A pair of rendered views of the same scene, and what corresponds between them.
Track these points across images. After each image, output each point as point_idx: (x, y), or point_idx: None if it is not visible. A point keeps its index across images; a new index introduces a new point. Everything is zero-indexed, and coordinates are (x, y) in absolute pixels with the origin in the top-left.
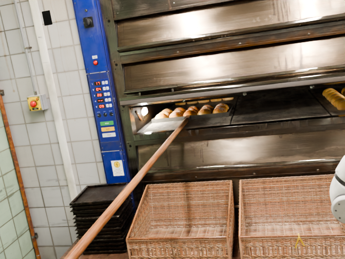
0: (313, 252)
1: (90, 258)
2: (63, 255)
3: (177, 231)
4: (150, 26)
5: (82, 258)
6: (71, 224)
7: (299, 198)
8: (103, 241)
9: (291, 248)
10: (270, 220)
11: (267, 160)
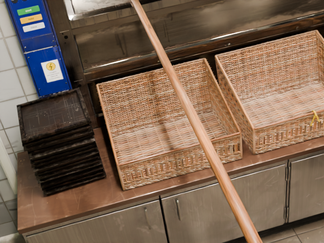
0: (317, 123)
1: (63, 198)
2: (18, 204)
3: (149, 133)
4: None
5: (51, 200)
6: None
7: (280, 63)
8: (74, 173)
9: (305, 127)
10: (251, 94)
11: (246, 26)
